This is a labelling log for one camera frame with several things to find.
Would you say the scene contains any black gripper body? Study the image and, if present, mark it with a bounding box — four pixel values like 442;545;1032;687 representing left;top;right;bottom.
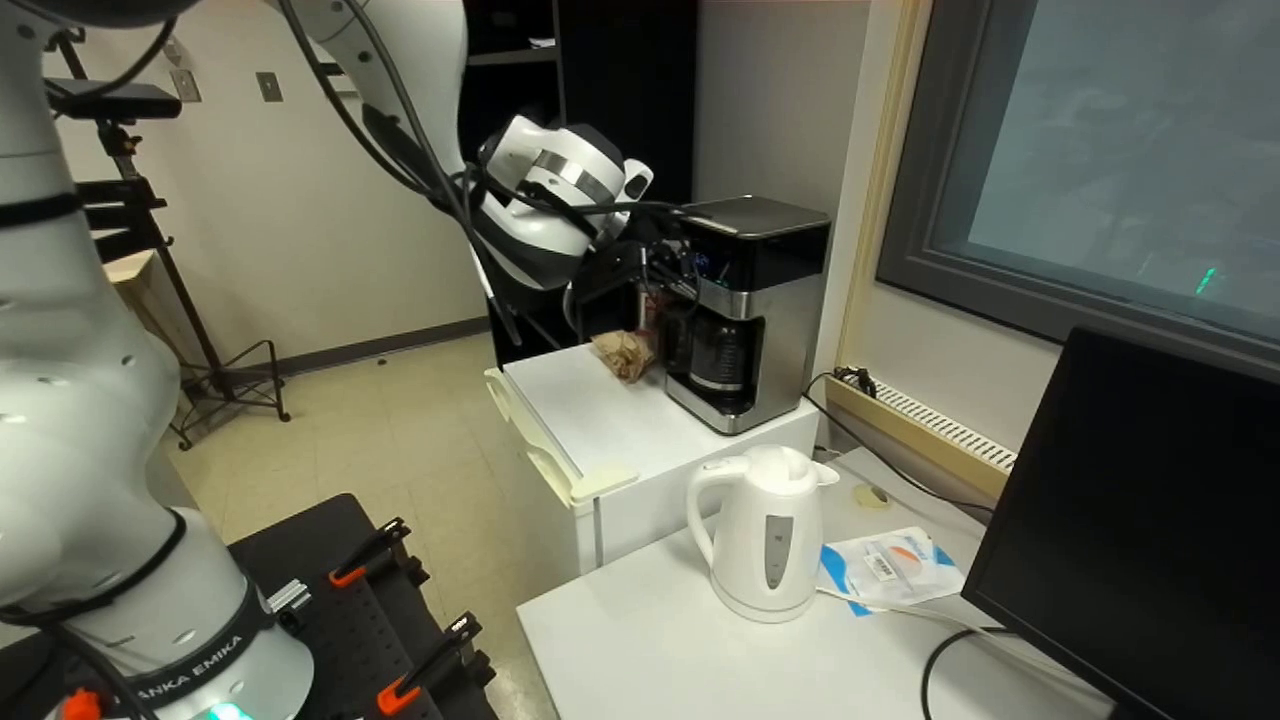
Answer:
571;226;681;316

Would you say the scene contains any black steel coffee maker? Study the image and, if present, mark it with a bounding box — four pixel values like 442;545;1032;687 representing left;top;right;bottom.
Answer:
636;193;834;440

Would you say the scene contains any crumpled brown paper bag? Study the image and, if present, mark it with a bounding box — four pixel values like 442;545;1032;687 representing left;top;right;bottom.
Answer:
588;322;664;388

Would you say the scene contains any white mini fridge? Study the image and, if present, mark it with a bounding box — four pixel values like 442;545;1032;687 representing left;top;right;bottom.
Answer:
478;334;822;580

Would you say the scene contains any black tall cabinet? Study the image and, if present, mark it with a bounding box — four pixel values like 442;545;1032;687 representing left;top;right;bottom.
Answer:
456;0;699;368

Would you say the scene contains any white electric kettle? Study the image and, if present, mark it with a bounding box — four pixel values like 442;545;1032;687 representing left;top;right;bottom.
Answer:
683;443;844;628

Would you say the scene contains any beige baseboard heater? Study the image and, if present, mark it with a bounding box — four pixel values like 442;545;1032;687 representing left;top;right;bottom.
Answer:
821;370;1024;510

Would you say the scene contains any black orange clamp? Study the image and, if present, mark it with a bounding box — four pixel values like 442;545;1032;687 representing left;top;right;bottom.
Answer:
372;607;488;720
323;510;414;596

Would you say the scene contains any blue and white packet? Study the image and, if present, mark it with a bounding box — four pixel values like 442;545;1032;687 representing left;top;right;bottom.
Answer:
813;524;968;620

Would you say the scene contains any grey framed window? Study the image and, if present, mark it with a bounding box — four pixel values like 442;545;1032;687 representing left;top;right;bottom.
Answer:
873;0;1280;388

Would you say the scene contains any black computer monitor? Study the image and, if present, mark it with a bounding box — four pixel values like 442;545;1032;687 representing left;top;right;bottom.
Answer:
960;322;1280;720

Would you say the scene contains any black wall plug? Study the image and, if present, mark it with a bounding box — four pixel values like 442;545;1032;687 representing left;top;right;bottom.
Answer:
829;364;882;403

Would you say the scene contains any black camera tripod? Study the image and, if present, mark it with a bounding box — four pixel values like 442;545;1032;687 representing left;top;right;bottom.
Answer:
34;26;294;450

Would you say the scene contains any black monitor cable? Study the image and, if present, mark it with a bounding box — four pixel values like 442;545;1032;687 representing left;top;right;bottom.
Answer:
914;620;1021;720

